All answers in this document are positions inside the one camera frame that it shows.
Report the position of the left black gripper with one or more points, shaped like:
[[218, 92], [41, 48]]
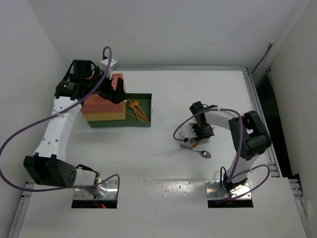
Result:
[[115, 96]]

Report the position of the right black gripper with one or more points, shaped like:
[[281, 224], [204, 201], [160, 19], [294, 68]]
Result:
[[200, 137]]

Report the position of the orange plastic spoon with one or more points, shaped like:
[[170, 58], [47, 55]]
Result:
[[136, 103]]

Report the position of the orange chopstick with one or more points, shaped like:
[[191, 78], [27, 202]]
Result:
[[132, 107], [195, 145]]

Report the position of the green bottom drawer box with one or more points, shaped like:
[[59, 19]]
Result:
[[145, 101]]

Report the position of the orange plastic knife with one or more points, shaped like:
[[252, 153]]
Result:
[[144, 115]]

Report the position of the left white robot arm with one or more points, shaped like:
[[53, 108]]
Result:
[[48, 165]]

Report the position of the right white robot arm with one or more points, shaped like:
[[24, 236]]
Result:
[[249, 135]]

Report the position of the pink metallic fork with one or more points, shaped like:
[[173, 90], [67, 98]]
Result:
[[191, 122]]

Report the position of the silver metal spoon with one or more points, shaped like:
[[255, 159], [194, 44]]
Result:
[[203, 153]]

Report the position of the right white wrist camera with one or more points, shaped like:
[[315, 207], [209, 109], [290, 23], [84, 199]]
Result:
[[187, 132]]

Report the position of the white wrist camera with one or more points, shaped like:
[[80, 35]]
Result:
[[104, 63], [187, 132]]

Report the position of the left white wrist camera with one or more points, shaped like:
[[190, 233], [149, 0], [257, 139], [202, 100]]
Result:
[[104, 63]]

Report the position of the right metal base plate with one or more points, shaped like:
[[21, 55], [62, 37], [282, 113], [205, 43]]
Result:
[[215, 192]]

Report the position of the metal base plate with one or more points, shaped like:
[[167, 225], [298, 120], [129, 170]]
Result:
[[215, 192], [106, 191]]

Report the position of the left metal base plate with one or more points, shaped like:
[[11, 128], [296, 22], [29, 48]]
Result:
[[106, 191]]

